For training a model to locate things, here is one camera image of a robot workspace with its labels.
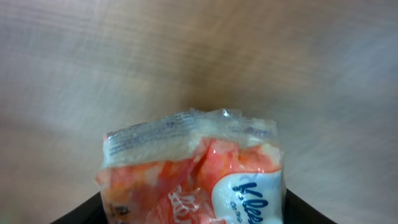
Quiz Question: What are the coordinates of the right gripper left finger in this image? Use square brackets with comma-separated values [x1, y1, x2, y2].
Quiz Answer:
[50, 192, 108, 224]

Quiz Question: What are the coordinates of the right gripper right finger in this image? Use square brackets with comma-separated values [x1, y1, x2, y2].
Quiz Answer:
[284, 189, 336, 224]

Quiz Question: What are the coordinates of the small red white carton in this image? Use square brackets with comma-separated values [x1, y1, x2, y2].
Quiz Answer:
[95, 109, 285, 224]

